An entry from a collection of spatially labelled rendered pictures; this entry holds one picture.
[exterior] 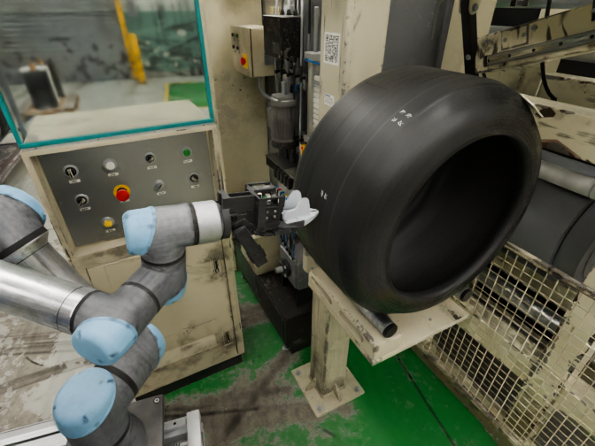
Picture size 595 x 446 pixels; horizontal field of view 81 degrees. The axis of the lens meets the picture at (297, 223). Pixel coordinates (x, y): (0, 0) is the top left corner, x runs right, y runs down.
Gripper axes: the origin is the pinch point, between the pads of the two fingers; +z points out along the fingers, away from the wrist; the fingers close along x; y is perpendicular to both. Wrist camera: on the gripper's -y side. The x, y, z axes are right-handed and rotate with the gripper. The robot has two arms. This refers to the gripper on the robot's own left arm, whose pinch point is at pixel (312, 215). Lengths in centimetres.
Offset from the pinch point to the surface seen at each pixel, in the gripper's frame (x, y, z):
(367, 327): -5.3, -35.1, 19.6
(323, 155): 5.5, 11.0, 4.4
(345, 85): 25.2, 22.2, 21.4
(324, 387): 25, -111, 38
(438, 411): -5, -114, 83
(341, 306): 4.6, -35.4, 17.9
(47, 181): 66, -15, -53
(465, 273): -11.8, -18.1, 43.2
